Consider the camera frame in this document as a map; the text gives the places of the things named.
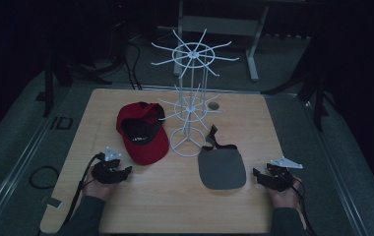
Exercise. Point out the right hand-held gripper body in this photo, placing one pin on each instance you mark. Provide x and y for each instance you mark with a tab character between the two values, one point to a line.
281	178

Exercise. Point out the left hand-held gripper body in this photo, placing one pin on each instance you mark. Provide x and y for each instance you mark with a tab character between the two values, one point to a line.
109	170

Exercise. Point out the red baseball cap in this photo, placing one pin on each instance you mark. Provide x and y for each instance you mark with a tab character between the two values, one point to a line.
147	144

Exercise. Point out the grey sun visor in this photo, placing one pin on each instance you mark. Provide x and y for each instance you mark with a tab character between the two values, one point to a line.
221	168

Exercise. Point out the person's right hand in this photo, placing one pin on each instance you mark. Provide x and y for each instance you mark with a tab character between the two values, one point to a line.
285	198

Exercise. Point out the person's left hand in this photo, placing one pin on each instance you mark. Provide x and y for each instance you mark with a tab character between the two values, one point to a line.
97	189

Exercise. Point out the grey tape piece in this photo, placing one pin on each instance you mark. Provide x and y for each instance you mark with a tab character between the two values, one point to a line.
52	202

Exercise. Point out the white metal desk frame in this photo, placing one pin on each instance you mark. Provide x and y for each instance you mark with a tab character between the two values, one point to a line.
221	24

